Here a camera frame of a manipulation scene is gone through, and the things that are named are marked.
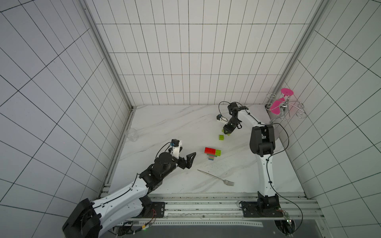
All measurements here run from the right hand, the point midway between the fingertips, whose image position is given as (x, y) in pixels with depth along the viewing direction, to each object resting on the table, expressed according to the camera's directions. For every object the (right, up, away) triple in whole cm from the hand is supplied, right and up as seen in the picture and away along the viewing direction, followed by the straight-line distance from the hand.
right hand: (230, 127), depth 107 cm
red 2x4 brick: (-17, -13, -23) cm, 31 cm away
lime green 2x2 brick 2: (-13, -14, -22) cm, 29 cm away
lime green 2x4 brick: (-6, -2, -5) cm, 8 cm away
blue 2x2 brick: (-16, -19, -17) cm, 30 cm away
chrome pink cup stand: (+23, +14, -23) cm, 35 cm away
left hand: (-31, -13, -28) cm, 43 cm away
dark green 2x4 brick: (-16, -15, -21) cm, 31 cm away
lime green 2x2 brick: (-8, -7, -7) cm, 13 cm away
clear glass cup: (-70, -5, -7) cm, 70 cm away
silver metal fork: (-9, -30, -25) cm, 40 cm away
